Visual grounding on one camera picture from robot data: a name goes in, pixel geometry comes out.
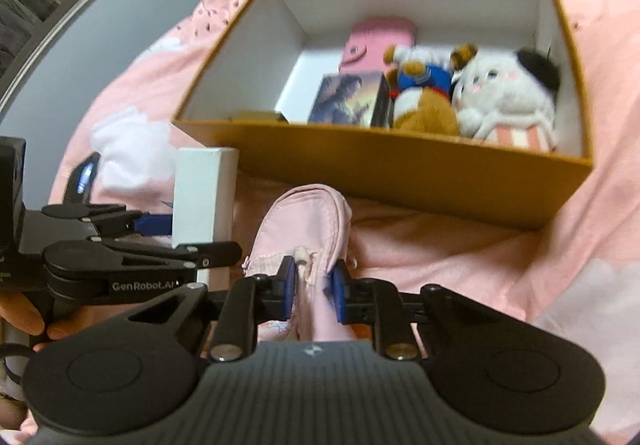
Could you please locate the pink zipper pouch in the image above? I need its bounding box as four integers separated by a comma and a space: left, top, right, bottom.
243, 184, 356, 342

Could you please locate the long white box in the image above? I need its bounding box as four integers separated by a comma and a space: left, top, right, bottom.
171, 146, 241, 286

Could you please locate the black phone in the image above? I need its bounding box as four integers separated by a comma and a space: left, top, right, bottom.
63, 151, 101, 204

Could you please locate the orange cardboard box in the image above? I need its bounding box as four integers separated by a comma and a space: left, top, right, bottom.
174, 0, 593, 229

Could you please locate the pink cloud-print bedsheet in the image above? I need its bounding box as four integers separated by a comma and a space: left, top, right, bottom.
50, 0, 639, 444

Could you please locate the blue-shirted plush toy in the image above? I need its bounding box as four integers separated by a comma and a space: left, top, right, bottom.
383, 44, 478, 136

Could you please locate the white plush with black hat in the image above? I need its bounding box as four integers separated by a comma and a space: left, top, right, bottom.
451, 48, 561, 152

